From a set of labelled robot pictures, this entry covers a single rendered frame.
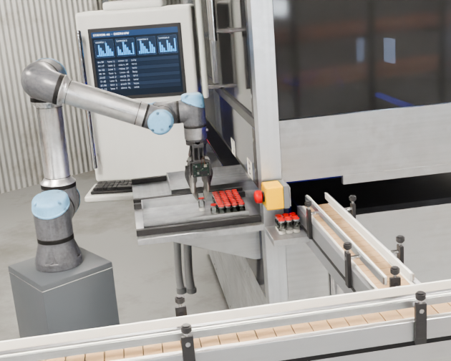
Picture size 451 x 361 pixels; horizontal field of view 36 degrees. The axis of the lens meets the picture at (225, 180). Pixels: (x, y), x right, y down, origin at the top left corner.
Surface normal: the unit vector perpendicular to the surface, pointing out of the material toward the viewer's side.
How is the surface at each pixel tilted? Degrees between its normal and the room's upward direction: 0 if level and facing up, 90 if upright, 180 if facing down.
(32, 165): 90
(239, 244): 90
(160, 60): 90
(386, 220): 90
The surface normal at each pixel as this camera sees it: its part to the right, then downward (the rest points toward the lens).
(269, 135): 0.15, 0.26
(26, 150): 0.65, 0.16
